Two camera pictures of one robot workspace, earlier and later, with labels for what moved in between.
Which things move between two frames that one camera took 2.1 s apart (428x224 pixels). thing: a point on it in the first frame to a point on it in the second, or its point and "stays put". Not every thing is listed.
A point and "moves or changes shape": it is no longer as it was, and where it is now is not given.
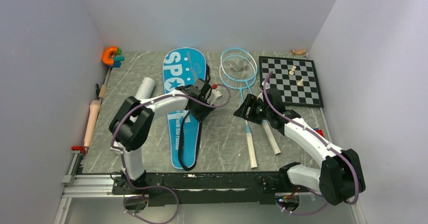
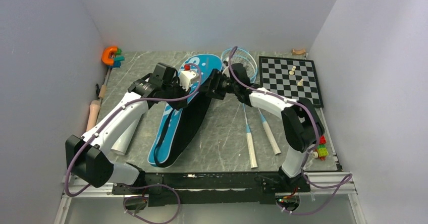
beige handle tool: x=94 y=108 stays put
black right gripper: x=250 y=101 to x=216 y=76
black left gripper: x=201 y=116 to x=178 y=105
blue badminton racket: x=241 y=65 stays put
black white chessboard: x=296 y=79 stays put
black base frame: x=208 y=187 stays put
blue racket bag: x=181 y=67 moves or changes shape
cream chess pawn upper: x=292 y=72 stays put
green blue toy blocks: x=117 y=59 stays put
